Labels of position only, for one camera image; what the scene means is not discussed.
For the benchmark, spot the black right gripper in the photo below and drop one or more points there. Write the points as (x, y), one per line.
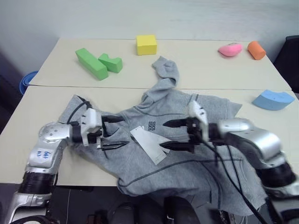
(195, 133)

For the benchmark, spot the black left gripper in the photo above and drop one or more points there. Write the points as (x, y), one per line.
(93, 137)

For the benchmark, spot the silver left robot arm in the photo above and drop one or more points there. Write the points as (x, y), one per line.
(49, 135)

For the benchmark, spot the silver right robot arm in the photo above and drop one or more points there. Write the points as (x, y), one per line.
(247, 135)

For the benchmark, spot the white jacket hang tag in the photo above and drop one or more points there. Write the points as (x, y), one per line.
(149, 144)

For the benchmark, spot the grey zip jacket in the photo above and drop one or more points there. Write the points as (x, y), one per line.
(140, 172)

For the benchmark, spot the notched green foam block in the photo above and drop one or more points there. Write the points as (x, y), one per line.
(112, 64)

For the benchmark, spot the long green foam block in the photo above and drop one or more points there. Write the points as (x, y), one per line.
(91, 64)

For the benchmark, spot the dark rounded shape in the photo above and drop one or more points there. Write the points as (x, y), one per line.
(180, 210)
(123, 214)

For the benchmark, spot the yellow foam cube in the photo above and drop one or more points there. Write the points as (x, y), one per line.
(146, 45)

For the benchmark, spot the pink foam piece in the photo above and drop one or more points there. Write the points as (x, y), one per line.
(230, 50)

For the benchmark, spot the blue arc foam block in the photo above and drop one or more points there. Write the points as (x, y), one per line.
(272, 100)

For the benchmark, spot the blue tape roll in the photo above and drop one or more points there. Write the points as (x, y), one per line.
(25, 81)

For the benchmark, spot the orange foam cylinder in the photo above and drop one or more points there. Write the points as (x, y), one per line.
(256, 50)

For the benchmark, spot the black chair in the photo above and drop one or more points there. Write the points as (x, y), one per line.
(288, 63)

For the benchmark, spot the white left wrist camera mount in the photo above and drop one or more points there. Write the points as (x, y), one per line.
(92, 119)

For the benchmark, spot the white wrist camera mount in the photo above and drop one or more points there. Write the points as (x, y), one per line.
(198, 112)
(92, 119)

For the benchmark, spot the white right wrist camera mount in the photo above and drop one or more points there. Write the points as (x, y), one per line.
(198, 112)

